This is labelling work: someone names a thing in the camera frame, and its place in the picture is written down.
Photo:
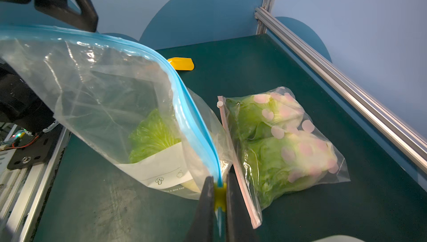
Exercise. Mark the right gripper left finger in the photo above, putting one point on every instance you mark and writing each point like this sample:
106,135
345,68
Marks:
202,227

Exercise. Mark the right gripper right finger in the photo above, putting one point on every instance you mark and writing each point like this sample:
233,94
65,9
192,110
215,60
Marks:
238,222

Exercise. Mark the green chinese cabbage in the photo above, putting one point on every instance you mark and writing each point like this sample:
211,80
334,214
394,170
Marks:
150,137

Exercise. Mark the clear zip-top bag blue seal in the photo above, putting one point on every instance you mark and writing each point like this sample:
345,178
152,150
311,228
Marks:
101,88

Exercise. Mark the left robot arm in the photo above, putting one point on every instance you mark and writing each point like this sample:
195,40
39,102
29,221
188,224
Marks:
19,104

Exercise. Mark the pink-dotted bag of cabbages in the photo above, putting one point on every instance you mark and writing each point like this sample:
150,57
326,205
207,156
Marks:
277,148

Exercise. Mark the yellow toy spatula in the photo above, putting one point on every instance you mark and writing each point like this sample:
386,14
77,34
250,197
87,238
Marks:
181,64

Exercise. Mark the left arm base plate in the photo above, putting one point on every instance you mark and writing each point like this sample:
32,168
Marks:
39,151

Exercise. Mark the aluminium back frame rail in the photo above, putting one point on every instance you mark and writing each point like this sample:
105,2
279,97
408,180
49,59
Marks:
402,136

